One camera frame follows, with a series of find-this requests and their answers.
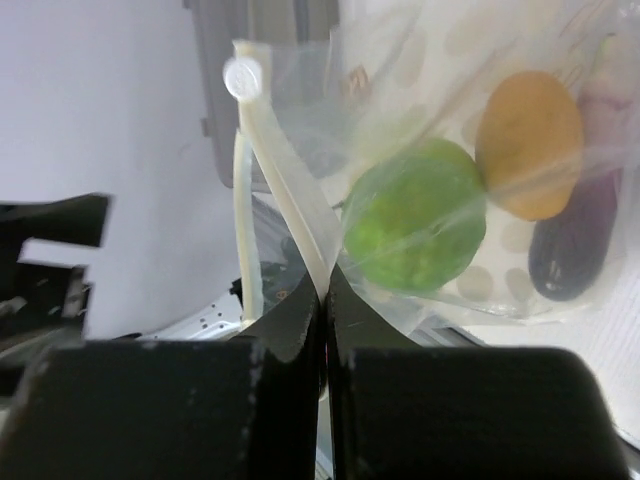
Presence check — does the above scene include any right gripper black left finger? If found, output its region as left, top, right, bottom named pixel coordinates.
left=1, top=278, right=321, bottom=479

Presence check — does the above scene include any green toy fruit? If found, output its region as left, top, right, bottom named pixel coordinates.
left=342, top=138, right=487, bottom=295

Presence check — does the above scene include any orange toy lemon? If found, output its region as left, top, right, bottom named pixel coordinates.
left=475, top=71, right=585, bottom=221

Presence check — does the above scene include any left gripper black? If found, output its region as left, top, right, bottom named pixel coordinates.
left=1, top=193, right=110, bottom=358

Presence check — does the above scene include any clear plastic container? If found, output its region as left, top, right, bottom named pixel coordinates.
left=183, top=0, right=339, bottom=188

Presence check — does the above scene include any purple toy eggplant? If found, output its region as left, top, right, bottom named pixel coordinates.
left=528, top=34, right=639, bottom=301

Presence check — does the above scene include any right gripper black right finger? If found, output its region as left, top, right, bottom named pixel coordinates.
left=326, top=270, right=631, bottom=479

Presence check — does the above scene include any clear zip top bag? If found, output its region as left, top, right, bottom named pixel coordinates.
left=223, top=1, right=639, bottom=330

